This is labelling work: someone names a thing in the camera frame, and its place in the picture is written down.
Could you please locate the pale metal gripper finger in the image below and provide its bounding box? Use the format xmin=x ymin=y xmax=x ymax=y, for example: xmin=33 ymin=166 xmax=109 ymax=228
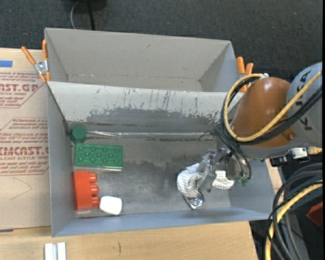
xmin=182 ymin=167 xmax=210 ymax=210

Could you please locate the white knotted rope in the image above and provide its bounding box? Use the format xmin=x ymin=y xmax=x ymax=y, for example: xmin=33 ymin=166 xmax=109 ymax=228
xmin=176 ymin=163 xmax=235 ymax=198

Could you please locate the grey metal bin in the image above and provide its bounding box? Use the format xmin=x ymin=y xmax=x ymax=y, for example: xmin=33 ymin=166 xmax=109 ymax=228
xmin=44 ymin=27 xmax=276 ymax=238

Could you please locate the white rounded block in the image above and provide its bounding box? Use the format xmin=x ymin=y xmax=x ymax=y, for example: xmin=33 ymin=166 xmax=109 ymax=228
xmin=99 ymin=196 xmax=124 ymax=216

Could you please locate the green flat toy brick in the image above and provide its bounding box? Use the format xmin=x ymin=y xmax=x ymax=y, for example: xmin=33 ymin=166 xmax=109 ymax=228
xmin=74 ymin=142 xmax=124 ymax=172

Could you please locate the red toy brick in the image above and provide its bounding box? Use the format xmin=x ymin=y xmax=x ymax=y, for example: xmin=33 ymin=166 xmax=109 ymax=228
xmin=73 ymin=170 xmax=101 ymax=211

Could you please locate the clear tube with green cap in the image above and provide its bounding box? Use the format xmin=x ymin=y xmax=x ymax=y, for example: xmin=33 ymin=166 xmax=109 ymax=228
xmin=70 ymin=125 xmax=216 ymax=144

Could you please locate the brown cardboard board, red print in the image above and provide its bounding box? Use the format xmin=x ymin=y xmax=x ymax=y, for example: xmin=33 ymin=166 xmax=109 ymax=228
xmin=0 ymin=47 xmax=52 ymax=231

